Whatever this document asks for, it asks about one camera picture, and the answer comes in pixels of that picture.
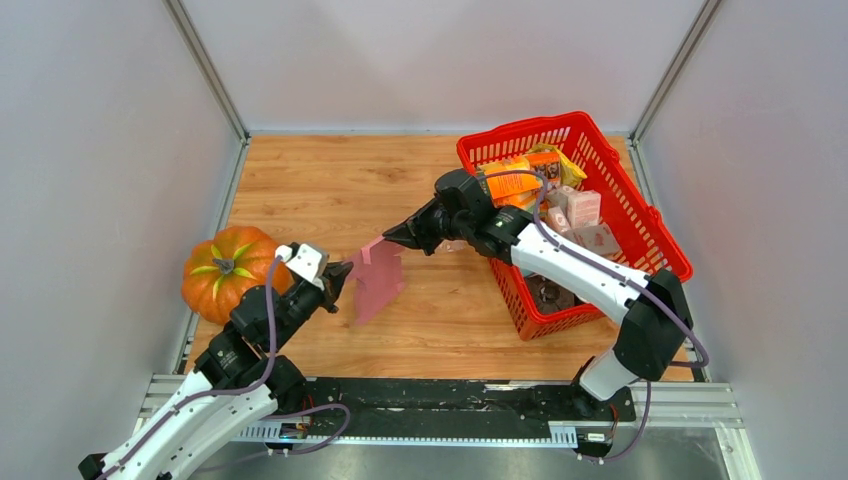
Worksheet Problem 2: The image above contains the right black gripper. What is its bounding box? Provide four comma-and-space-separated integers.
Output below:
382, 198, 471, 257

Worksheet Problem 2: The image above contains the pink paper box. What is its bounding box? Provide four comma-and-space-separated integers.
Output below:
348, 236, 405, 326

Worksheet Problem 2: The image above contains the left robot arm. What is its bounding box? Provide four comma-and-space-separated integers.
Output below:
78, 262, 353, 479

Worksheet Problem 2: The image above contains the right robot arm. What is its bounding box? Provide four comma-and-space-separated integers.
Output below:
383, 169, 694, 419

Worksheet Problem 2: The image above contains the orange snack box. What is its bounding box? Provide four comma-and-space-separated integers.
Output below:
476, 151, 561, 212

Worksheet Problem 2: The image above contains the pink small box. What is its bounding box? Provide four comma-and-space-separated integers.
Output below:
566, 190, 602, 229

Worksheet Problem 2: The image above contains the orange pumpkin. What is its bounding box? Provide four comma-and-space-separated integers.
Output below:
181, 226, 278, 325

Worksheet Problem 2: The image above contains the yellow snack bag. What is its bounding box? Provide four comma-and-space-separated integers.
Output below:
525, 143, 588, 190

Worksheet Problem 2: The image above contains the pink white carton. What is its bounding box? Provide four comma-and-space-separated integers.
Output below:
566, 223, 621, 258

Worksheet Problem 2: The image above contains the red plastic basket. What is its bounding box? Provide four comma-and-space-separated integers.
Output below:
456, 111, 694, 341

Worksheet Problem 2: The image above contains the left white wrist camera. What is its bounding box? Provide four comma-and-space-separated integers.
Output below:
275, 243, 329, 291

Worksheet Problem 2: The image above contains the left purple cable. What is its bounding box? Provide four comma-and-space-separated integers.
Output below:
95, 243, 352, 480

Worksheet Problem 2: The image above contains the purple cable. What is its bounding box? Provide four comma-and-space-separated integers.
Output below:
480, 169, 710, 463
95, 243, 352, 480

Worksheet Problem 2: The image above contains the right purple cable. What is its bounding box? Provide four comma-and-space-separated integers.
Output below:
480, 169, 710, 463

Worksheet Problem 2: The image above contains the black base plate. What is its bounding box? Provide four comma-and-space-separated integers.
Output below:
283, 377, 637, 441

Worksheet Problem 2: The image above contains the aluminium frame rail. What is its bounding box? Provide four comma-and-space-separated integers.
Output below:
115, 374, 763, 480

